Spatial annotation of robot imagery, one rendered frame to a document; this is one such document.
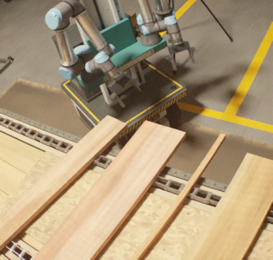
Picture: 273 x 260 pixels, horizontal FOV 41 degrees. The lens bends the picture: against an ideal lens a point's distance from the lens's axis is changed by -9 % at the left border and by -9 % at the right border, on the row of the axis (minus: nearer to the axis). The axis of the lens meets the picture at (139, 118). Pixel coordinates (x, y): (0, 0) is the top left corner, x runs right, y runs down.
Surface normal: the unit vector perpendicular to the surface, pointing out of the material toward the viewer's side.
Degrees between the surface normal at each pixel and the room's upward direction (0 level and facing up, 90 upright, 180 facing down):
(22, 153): 0
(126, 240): 0
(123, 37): 90
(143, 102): 0
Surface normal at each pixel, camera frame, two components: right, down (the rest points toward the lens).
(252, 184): -0.23, -0.71
